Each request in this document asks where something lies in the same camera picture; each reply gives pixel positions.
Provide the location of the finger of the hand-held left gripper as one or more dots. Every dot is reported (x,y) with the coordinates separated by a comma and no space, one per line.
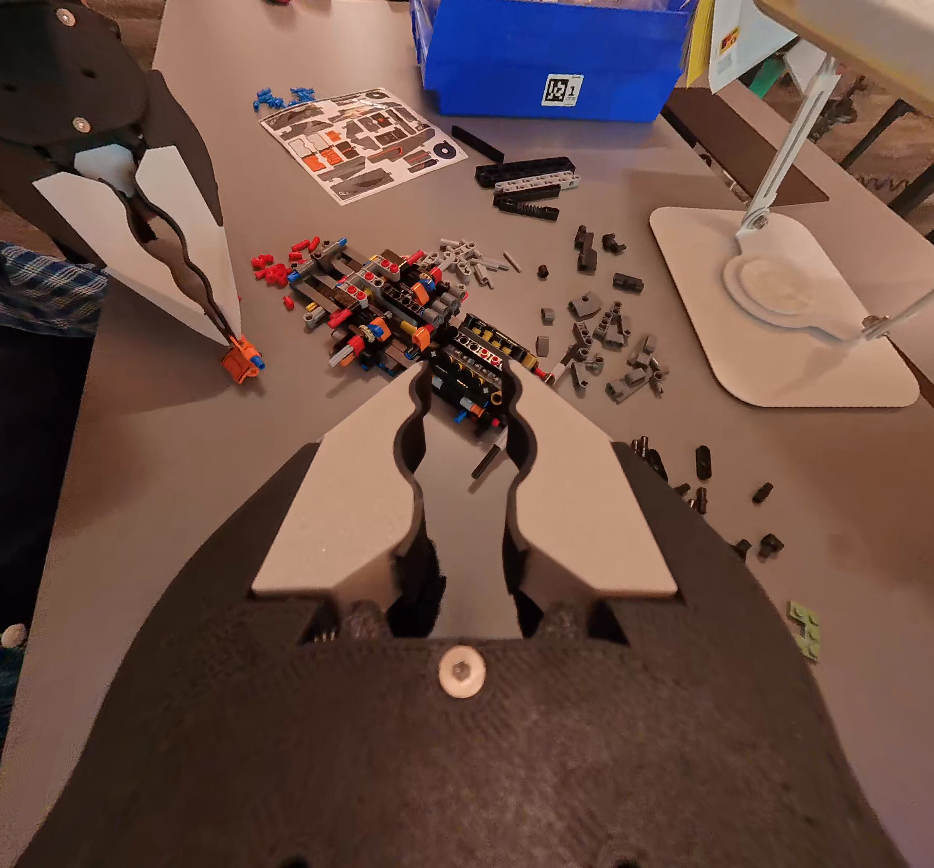
(109,226)
(193,226)

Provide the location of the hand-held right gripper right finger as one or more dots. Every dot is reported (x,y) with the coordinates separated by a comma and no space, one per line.
(591,510)

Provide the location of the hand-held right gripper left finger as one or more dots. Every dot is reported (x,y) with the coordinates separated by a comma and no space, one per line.
(343,510)

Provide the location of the orange lego piece with blue pin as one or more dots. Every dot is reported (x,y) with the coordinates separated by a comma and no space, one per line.
(241,361)

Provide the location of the multicolour lego chassis assembly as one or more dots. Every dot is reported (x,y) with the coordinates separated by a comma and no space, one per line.
(379,292)

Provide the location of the pile of red lego pins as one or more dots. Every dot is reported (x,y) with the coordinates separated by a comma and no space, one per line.
(276,273)

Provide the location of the short black lego axle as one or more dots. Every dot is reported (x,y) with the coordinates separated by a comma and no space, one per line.
(486,462)

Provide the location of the pile of black lego pieces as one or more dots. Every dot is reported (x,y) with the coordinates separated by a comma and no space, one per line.
(703,461)

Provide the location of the pile of blue lego pins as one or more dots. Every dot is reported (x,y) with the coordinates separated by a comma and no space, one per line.
(274,98)

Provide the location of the lego sticker sheet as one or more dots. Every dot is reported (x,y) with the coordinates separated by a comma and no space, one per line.
(350,146)

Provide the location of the black lego connector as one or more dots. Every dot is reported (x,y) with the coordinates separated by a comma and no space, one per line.
(614,243)
(627,282)
(584,252)

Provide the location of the green lego plate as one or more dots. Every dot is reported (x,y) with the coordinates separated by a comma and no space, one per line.
(805,631)

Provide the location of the long black lego axle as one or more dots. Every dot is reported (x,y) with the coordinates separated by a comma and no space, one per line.
(478,144)

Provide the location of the grey lego beam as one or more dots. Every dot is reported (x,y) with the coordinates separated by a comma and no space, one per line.
(540,184)

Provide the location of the black lego beam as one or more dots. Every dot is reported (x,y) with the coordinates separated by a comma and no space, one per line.
(525,169)

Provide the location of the lego instruction booklet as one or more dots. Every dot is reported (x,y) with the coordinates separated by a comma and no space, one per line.
(737,29)

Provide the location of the pile of dark grey pieces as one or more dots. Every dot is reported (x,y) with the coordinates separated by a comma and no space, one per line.
(584,306)

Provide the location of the person's dark pants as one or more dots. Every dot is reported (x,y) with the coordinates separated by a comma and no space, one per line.
(36,481)

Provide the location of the pile of light grey connectors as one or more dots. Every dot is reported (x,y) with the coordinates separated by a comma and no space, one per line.
(463,259)

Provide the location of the blue plastic bin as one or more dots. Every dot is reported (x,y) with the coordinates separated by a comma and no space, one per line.
(547,44)

